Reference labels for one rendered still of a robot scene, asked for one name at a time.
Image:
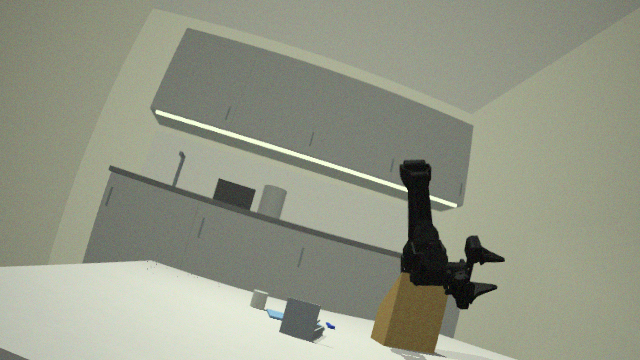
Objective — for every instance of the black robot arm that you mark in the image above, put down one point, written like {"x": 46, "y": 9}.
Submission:
{"x": 424, "y": 255}

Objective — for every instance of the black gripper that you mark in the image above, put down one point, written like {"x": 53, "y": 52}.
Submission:
{"x": 474, "y": 253}

